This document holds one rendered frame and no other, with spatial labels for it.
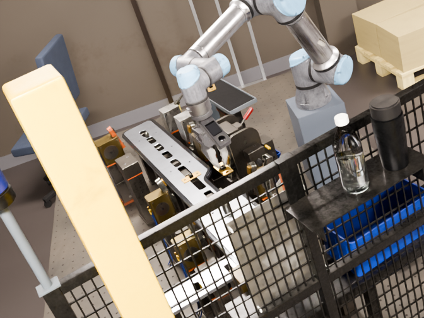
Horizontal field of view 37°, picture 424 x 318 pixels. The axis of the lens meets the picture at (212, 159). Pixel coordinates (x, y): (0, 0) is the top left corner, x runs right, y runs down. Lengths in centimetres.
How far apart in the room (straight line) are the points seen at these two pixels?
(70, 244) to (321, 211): 184
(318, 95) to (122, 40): 307
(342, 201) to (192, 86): 67
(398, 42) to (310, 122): 227
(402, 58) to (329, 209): 342
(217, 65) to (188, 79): 13
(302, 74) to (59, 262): 141
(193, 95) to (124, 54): 354
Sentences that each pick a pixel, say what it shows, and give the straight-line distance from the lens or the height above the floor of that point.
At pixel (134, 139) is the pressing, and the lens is 313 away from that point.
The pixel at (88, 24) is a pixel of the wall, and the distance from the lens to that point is 542.
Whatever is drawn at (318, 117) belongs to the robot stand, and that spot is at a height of 107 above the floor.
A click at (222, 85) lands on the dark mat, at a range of 294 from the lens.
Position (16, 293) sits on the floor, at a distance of 433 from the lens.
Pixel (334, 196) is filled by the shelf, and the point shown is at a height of 143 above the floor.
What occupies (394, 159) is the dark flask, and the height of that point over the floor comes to 147.
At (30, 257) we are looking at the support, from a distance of 137.
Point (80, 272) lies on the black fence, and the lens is 142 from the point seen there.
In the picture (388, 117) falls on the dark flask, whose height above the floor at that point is 158.
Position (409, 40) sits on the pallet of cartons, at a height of 37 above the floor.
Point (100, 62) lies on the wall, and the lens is 552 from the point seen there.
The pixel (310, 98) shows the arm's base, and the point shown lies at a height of 115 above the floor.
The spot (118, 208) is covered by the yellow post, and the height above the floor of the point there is 171.
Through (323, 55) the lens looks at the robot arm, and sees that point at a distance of 243.
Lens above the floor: 234
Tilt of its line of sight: 30 degrees down
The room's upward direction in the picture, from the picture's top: 20 degrees counter-clockwise
